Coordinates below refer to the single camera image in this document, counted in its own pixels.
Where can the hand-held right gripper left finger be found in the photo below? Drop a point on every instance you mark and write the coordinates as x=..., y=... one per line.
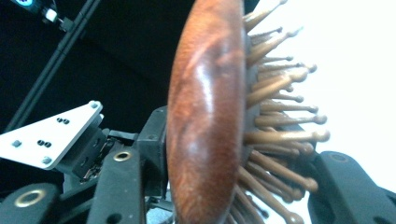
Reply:
x=120, y=193

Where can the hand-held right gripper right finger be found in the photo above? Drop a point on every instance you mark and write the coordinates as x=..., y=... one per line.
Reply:
x=345, y=196

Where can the brown wooden hairbrush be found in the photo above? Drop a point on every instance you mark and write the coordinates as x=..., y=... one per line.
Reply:
x=205, y=109

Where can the black metal stand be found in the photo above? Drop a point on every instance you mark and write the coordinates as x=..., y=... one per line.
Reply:
x=46, y=71

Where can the black device with blue light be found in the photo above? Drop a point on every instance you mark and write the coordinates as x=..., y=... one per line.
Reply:
x=34, y=7

